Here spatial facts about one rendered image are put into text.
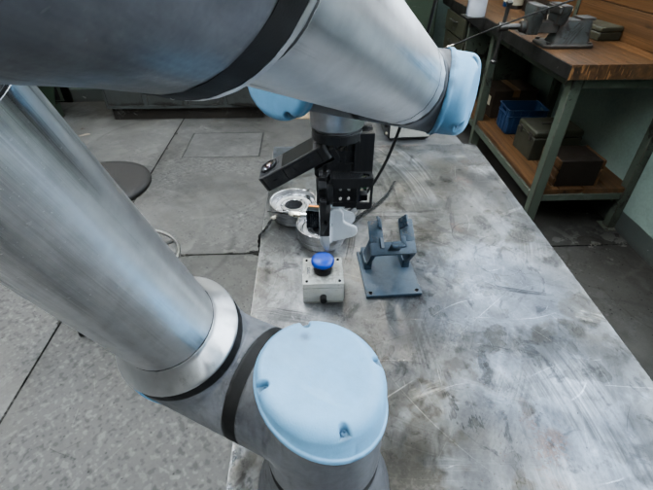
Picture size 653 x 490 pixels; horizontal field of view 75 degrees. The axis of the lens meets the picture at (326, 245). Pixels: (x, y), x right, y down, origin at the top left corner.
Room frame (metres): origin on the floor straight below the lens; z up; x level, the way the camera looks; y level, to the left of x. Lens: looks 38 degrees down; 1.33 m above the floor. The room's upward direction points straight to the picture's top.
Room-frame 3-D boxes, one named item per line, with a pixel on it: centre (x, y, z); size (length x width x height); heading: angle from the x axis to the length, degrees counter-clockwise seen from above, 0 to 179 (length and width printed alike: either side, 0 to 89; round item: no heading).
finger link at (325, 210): (0.54, 0.00, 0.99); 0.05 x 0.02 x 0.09; 2
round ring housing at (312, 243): (0.71, 0.01, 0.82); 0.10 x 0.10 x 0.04
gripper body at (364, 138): (0.56, -0.02, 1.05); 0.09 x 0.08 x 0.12; 92
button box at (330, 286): (0.56, 0.01, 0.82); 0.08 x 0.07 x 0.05; 2
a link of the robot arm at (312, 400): (0.23, 0.01, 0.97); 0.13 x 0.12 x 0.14; 64
